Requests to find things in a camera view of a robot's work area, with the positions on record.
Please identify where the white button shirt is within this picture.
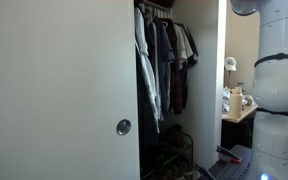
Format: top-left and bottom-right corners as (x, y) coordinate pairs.
(133, 6), (165, 134)

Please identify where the cream hanging shirt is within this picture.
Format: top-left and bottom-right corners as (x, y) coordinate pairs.
(150, 21), (163, 122)

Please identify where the navy floral shirt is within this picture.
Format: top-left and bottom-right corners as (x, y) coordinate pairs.
(154, 17), (176, 116)

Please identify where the red plaid shirt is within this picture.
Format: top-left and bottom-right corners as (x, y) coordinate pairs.
(165, 19), (186, 116)

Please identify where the beige polo shirt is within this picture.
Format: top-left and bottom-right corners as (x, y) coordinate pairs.
(173, 23), (195, 72)

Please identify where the dark hanging shirt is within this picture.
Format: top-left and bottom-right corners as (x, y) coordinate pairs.
(183, 24), (200, 110)

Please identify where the round metal door pull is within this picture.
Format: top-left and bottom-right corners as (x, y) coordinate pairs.
(116, 118), (133, 137)

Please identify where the dark long garment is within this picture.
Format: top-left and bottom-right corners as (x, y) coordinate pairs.
(135, 46), (160, 178)

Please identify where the dark brown shoe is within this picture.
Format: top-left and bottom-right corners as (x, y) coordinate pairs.
(168, 124), (187, 148)

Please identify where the black metal shoe rack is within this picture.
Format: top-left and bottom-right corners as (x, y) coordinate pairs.
(139, 132), (195, 180)

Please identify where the metal closet rod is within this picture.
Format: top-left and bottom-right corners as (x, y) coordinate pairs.
(139, 0), (173, 14)

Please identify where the white sliding closet door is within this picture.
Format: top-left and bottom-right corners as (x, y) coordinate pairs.
(0, 0), (142, 180)

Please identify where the cream water bottle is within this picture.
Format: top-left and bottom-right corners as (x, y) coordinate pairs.
(228, 86), (245, 120)

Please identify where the wooden desk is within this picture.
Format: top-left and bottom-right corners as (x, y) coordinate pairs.
(221, 102), (259, 152)

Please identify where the black clamp with red tip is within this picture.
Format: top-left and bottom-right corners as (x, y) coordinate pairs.
(215, 145), (243, 165)

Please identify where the perforated grey base plate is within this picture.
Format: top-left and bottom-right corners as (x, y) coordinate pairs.
(206, 144), (256, 180)

